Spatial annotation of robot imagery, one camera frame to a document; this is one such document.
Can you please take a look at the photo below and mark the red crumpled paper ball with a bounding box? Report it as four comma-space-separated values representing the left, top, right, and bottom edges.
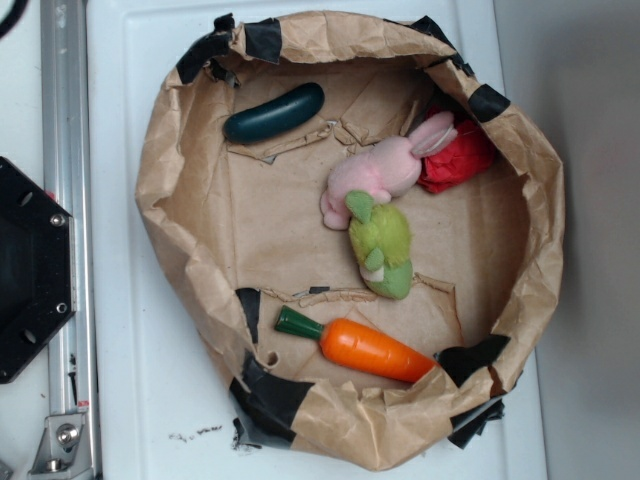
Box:
417, 111, 497, 193

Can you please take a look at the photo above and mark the dark green toy cucumber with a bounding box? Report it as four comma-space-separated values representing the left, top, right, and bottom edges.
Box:
223, 83, 325, 144

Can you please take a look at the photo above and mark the white plastic tray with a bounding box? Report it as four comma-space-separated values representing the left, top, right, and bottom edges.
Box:
84, 0, 550, 480

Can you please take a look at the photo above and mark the green plush animal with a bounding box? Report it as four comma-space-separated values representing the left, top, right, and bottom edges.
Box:
345, 190, 413, 300

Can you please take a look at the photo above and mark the aluminium extrusion rail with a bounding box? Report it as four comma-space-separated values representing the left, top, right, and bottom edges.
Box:
40, 1, 102, 479

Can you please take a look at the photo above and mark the orange toy carrot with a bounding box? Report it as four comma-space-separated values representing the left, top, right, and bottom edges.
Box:
275, 306, 439, 383

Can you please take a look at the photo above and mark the pink plush bunny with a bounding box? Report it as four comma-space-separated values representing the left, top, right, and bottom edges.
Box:
320, 111, 458, 230

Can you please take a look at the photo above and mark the metal corner bracket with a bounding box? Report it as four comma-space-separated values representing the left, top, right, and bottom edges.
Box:
28, 413, 95, 480

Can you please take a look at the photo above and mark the brown paper bag basket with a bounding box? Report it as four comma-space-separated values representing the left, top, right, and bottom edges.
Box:
136, 11, 565, 471

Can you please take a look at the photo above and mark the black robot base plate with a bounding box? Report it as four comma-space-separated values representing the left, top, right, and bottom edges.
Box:
1, 157, 75, 384

